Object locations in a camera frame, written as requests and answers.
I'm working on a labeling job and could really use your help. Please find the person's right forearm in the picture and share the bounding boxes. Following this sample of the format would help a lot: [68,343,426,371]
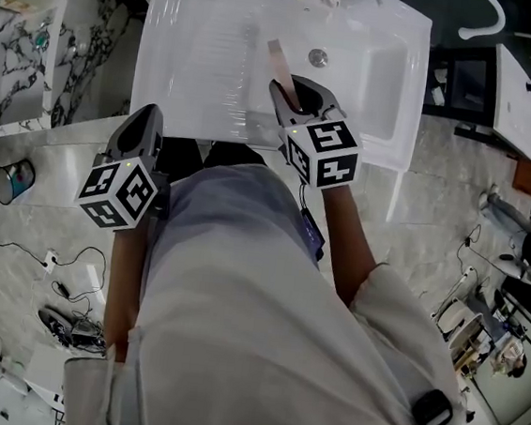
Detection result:
[310,181,387,310]

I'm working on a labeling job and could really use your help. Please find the black adapter cable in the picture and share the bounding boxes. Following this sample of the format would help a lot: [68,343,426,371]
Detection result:
[50,241,110,307]

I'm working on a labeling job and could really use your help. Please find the person's black trousers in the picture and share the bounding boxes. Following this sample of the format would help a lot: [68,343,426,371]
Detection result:
[155,133,271,194]

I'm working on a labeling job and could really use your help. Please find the wire mesh waste bin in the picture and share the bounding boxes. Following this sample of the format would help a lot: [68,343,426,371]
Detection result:
[0,156,38,209]

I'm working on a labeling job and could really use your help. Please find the person's left forearm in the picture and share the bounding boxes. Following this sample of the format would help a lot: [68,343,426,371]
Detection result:
[99,225,149,365]

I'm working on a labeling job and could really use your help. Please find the white curved pipe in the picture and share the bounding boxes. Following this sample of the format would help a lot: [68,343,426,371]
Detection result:
[458,0,509,44]

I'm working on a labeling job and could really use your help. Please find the tangled cable pile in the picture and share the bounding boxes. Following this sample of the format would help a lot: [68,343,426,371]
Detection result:
[33,305,111,357]

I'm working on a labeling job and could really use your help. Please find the person's light grey shirt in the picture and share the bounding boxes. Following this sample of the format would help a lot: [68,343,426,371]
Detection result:
[56,145,492,425]

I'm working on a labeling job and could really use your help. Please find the black device with blue screen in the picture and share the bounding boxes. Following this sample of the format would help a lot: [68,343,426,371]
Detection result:
[296,207,331,262]

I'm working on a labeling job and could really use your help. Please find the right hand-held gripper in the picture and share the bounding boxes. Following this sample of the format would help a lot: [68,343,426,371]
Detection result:
[258,70,371,194]

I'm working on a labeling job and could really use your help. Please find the marble pattern cabinet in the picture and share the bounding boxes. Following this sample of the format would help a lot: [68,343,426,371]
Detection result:
[0,0,153,162]

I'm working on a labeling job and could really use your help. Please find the black desk with white top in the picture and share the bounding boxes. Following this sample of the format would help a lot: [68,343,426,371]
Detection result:
[417,35,531,165]

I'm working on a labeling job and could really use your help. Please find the metal basin stand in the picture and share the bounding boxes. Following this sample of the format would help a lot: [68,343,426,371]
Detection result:
[385,167,406,224]

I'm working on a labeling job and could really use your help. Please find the white plug with cable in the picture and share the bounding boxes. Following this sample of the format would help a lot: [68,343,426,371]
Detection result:
[430,219,483,325]

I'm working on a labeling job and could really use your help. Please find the white power socket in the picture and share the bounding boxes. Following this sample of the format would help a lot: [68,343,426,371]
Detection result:
[41,249,61,272]

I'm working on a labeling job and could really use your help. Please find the metal basin drain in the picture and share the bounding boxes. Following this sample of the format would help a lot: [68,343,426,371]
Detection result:
[308,47,331,69]

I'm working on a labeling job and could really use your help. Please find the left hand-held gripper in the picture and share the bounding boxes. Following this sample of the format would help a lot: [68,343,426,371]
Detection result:
[71,96,168,236]

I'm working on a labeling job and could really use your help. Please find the white washbasin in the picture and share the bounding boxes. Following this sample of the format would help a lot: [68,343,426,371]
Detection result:
[126,0,437,175]

